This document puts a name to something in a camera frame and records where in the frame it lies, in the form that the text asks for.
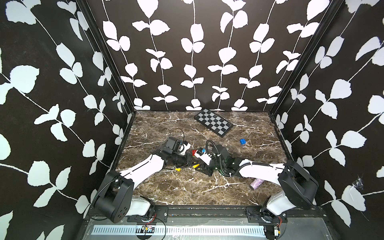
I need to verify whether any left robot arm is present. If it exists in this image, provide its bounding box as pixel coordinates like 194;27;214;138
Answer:
91;150;193;224

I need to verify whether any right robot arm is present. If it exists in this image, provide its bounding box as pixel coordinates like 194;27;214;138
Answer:
194;140;319;223

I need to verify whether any black white checkerboard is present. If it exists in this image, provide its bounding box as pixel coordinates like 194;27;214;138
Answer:
194;109;234;138

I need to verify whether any purple glitter microphone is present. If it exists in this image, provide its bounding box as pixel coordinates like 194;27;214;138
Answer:
250;179;264;190

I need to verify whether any black mounting rail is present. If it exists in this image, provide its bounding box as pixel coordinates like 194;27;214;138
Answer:
86;204;328;224

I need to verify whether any white slotted cable duct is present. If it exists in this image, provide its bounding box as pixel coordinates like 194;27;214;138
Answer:
91;225;265;237

